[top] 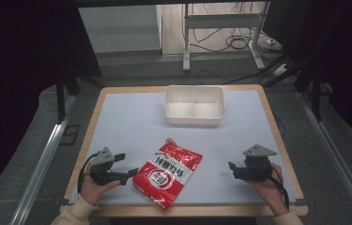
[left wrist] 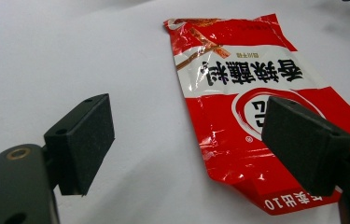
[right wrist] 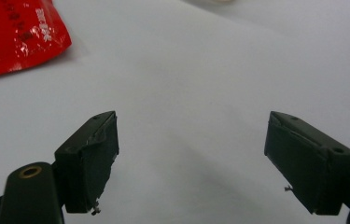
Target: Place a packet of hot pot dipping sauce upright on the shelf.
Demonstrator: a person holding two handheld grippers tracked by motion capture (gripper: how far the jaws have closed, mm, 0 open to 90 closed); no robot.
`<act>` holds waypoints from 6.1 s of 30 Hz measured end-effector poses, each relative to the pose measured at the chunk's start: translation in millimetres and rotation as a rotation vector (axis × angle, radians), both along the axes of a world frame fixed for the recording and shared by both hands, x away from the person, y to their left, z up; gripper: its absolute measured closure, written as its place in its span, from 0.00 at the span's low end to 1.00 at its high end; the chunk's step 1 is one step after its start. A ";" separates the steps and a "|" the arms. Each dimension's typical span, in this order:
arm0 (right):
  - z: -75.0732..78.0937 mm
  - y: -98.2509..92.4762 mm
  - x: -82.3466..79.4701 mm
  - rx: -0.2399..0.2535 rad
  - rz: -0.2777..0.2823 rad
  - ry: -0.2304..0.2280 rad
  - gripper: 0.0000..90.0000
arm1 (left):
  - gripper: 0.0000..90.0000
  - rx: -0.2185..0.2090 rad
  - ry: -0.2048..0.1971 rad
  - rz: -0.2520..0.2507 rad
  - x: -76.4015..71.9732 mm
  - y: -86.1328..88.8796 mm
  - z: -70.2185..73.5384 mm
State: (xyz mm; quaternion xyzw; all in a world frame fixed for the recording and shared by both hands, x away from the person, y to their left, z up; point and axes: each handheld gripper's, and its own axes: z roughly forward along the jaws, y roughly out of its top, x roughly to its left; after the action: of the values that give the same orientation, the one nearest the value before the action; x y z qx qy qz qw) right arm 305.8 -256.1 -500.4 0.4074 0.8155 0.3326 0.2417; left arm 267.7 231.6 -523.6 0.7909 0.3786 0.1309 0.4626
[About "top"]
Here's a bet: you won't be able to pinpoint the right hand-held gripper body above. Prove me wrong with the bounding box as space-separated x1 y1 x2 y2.
241 143 278 183

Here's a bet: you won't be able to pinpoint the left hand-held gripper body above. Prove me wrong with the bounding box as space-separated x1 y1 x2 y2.
88 146 125 187

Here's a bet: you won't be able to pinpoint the person's right hand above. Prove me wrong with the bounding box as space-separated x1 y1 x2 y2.
247 162 289 218

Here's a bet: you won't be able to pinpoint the person's left hand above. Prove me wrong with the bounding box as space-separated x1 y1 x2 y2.
79 172 122 207

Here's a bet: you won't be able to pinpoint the red snack packet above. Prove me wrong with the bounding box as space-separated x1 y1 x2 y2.
131 138 204 211

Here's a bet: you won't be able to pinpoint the white table mat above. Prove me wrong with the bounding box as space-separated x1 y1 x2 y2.
69 89 297 206

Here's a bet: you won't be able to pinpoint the black floor plate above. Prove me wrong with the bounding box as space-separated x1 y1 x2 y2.
58 124 81 146

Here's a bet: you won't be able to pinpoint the black stand leg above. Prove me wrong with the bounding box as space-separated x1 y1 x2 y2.
54 74 83 125
293 61 326 122

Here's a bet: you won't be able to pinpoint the white plastic container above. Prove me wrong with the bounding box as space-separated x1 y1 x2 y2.
163 84 225 127

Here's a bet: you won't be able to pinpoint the white power strip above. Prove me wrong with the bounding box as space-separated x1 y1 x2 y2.
271 63 291 78

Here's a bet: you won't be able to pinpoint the black curtain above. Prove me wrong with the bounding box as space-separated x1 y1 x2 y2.
262 0 352 155
0 0 103 204

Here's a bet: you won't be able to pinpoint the white metal stand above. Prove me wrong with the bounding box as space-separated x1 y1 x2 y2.
181 2 270 72

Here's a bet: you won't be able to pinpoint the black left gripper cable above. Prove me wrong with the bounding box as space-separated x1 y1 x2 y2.
76 151 101 194

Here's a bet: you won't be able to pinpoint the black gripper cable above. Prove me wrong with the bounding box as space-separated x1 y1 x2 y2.
76 151 101 194
257 164 291 211

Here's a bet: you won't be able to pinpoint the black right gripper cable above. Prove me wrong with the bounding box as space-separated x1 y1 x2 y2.
257 164 291 211

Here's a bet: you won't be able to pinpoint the aluminium rail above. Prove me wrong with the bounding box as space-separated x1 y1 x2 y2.
8 95 78 225
298 91 352 225

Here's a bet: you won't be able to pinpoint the black floor cables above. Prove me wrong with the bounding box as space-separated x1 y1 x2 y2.
191 2 287 86

